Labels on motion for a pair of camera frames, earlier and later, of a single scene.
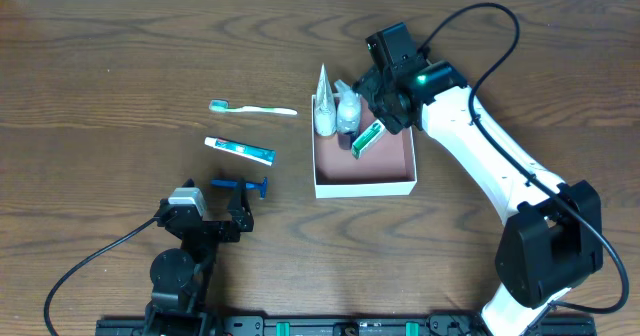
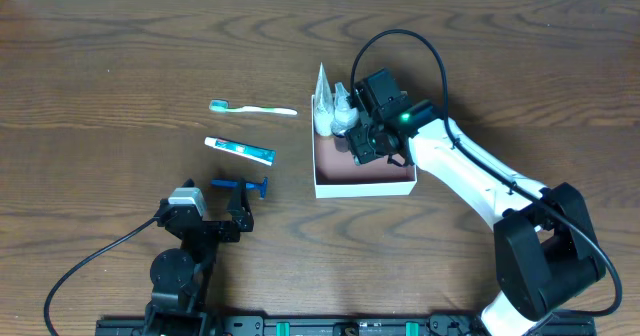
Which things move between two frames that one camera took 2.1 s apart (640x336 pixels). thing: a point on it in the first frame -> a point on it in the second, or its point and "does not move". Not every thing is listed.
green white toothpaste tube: (264, 156) does not move
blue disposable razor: (249, 185) does not move
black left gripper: (215, 224) does not move
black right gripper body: (376, 96) -> (357, 139)
